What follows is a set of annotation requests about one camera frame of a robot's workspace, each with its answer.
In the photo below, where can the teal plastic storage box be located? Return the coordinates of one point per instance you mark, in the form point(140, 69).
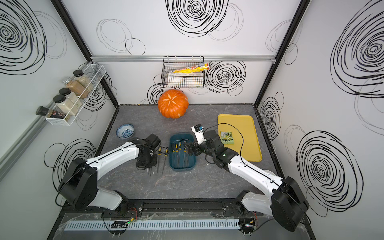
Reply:
point(179, 159)

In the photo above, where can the grey slotted cable duct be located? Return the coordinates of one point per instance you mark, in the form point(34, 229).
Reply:
point(152, 225)

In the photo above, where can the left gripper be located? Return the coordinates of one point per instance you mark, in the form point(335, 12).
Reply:
point(142, 164)

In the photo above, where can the spice jar beige powder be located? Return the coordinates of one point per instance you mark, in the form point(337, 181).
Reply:
point(83, 79)

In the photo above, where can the spice jar white powder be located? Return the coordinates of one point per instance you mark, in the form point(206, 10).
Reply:
point(71, 96)

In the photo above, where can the spice jar cream powder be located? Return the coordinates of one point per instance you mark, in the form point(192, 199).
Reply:
point(65, 105)

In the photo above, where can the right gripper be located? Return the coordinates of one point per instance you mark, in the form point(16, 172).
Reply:
point(190, 149)

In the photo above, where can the yellow plastic tray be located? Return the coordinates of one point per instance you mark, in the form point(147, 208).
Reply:
point(244, 133)

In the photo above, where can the yellow snack package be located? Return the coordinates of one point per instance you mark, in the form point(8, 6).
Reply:
point(193, 69)

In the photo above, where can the clear acrylic wall shelf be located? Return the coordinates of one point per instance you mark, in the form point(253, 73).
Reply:
point(80, 100)

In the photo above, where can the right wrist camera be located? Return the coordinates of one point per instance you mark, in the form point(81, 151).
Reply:
point(198, 130)

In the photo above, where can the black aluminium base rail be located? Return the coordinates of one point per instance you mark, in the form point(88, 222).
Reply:
point(140, 208)

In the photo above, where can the spice jar brown powder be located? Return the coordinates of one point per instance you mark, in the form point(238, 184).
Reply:
point(78, 89)

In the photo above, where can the black wire wall basket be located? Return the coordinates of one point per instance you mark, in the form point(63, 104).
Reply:
point(182, 80)

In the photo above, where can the blue white patterned bowl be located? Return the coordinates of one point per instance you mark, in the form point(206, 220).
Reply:
point(125, 131)

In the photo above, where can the orange pumpkin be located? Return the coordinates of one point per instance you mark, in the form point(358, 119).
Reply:
point(173, 104)

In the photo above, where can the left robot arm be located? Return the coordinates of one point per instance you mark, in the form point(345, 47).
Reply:
point(79, 186)

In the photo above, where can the small dark spice bottle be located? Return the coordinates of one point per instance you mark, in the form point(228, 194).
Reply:
point(49, 113)

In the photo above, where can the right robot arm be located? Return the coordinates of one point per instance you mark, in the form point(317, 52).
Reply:
point(281, 198)

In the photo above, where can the green snack packet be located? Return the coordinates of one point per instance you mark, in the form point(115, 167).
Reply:
point(227, 138)

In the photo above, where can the black yellow file tool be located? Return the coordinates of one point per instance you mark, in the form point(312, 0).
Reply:
point(165, 159)

